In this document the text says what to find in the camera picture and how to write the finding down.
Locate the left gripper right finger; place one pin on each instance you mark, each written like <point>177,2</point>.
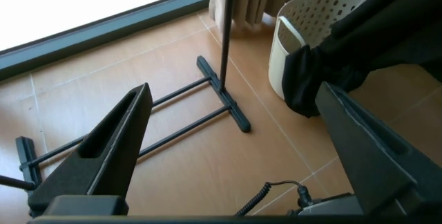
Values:
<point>366,175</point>

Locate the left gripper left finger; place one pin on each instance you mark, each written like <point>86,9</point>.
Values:
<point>114,168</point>

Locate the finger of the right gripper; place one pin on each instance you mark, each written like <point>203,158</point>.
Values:
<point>397,2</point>

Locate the heap of clothes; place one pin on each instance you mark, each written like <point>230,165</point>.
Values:
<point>304,79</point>

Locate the white laundry basket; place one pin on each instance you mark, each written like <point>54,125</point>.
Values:
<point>279,61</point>

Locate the black clothes rack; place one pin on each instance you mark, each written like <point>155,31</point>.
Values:
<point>226,44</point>

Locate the window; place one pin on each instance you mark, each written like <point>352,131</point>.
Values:
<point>103,27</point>

